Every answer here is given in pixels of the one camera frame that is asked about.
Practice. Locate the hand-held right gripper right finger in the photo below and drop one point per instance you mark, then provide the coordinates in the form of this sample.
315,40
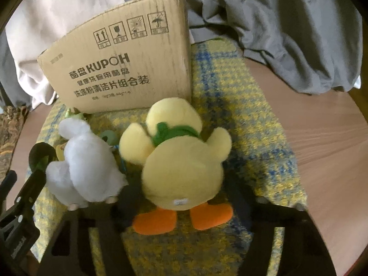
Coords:
247,204

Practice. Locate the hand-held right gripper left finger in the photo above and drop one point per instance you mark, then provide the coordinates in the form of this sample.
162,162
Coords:
100,231

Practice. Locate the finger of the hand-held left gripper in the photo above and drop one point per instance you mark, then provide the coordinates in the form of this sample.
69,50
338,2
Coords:
8,182
36,182

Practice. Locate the white plush toy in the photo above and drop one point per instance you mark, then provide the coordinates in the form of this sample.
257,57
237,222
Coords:
86,161

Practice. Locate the yellow duck plush toy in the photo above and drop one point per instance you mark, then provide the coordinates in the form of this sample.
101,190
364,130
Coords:
178,161

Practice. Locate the printed cardboard box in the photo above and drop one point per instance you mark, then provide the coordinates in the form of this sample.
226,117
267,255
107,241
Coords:
120,63

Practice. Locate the brown patterned cloth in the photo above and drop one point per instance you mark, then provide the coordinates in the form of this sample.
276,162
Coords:
11,138

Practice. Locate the yellow blue plaid mat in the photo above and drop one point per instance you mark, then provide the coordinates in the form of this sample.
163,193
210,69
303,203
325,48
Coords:
230,106

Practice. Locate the white cloth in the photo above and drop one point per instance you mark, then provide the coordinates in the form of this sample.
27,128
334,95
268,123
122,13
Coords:
57,14

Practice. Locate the grey cloth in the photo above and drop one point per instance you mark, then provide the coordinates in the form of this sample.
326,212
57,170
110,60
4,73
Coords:
273,20

